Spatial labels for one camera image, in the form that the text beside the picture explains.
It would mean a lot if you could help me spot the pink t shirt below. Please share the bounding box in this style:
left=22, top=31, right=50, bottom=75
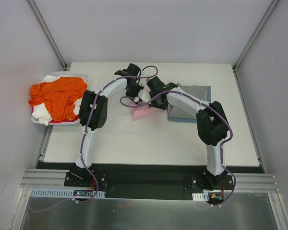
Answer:
left=129, top=87, right=159, bottom=119

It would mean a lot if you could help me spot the blue t shirt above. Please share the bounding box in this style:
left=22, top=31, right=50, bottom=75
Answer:
left=168, top=85, right=212, bottom=123

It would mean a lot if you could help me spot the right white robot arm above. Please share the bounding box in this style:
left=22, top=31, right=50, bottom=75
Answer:
left=146, top=77, right=233, bottom=190

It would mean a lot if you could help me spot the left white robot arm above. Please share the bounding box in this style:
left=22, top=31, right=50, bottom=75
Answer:
left=75, top=63, right=144, bottom=169

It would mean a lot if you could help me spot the orange t shirt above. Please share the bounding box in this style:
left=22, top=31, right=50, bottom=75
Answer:
left=28, top=77, right=88, bottom=122

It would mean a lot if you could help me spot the white t shirt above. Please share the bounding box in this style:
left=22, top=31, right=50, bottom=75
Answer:
left=31, top=71, right=89, bottom=126

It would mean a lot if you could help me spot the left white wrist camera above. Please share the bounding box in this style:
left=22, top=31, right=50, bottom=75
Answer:
left=139, top=76, right=150, bottom=87

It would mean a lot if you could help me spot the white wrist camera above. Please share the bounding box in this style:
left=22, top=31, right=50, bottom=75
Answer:
left=139, top=76, right=150, bottom=87
left=133, top=89, right=151, bottom=104

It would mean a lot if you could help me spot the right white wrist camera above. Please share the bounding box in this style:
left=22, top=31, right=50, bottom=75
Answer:
left=133, top=89, right=151, bottom=104

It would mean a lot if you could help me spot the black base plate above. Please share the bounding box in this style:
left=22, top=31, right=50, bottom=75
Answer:
left=64, top=163, right=234, bottom=200

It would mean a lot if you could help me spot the left aluminium corner post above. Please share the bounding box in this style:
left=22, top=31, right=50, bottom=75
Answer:
left=26, top=0, right=68, bottom=70

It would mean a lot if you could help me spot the aluminium corner post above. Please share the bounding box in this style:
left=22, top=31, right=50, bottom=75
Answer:
left=232, top=0, right=281, bottom=71
left=26, top=0, right=68, bottom=70

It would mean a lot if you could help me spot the right slotted cable duct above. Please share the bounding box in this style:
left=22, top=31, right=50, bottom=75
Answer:
left=192, top=192, right=209, bottom=202

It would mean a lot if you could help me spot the slotted cable duct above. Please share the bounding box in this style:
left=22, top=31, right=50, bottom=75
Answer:
left=31, top=188, right=106, bottom=199
left=192, top=192, right=209, bottom=202

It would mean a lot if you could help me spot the left slotted cable duct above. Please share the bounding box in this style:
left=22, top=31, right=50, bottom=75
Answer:
left=31, top=188, right=106, bottom=199

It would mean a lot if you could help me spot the aluminium extrusion rail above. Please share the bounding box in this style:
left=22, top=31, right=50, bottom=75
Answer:
left=22, top=162, right=280, bottom=193

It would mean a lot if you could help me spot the right aluminium corner post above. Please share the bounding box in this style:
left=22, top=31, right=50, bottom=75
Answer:
left=232, top=0, right=281, bottom=71

